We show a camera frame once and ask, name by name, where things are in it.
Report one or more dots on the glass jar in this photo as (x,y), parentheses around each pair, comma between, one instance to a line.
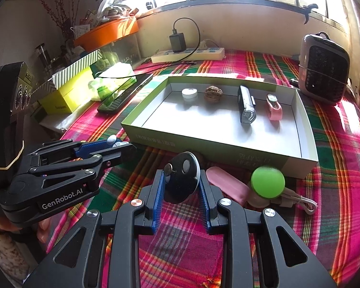
(43,57)

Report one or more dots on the pink clip light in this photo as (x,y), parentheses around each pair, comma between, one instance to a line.
(274,111)

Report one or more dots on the green and white cardboard box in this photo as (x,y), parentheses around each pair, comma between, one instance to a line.
(213,126)

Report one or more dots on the orange tray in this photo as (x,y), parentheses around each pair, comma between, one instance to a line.
(108,34)

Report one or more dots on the small black connector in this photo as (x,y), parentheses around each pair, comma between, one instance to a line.
(294,81)

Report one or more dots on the black phone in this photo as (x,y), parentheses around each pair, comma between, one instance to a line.
(123,96)

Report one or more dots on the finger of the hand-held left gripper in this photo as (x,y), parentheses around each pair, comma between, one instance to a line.
(120,154)
(93,149)

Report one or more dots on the pink plastic holder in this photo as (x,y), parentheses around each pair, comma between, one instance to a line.
(225,184)

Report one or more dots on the person's left forearm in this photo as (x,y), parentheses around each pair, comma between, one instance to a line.
(3,252)

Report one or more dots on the black oval three-button disc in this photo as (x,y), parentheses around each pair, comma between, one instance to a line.
(180,186)

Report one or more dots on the green striped box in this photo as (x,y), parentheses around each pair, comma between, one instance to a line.
(75,69)

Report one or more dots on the white round cap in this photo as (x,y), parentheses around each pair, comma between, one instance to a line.
(189,93)

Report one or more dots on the brown walnut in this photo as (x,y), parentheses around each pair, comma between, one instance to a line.
(213,94)

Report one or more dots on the small white knob stand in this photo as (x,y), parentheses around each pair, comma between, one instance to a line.
(120,144)

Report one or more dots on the green-topped white knob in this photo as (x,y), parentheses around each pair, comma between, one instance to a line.
(267,181)

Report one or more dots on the white plastic bag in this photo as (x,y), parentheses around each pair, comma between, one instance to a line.
(111,6)

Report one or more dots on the grey desktop heater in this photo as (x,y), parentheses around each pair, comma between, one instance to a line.
(321,72)

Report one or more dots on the black charger adapter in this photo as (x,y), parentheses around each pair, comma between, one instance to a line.
(177,42)

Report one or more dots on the person's left hand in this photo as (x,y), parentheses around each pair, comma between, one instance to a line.
(44,231)

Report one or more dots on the white power strip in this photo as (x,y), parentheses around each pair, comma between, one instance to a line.
(204,54)

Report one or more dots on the black bike light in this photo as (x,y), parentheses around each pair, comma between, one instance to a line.
(246,108)

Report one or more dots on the glass tank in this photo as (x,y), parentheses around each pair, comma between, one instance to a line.
(123,48)

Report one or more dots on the red berry branches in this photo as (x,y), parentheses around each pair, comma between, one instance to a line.
(64,21)

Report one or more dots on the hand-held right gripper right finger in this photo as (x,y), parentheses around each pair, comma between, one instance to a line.
(205,207)

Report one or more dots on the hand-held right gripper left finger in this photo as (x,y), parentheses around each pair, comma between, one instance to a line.
(157,201)

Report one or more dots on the black window hook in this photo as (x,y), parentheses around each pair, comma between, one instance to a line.
(306,10)

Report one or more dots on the yellow-green box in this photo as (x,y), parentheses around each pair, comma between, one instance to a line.
(66,96)

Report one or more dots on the green and white tissue pack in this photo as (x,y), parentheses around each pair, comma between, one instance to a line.
(117,70)

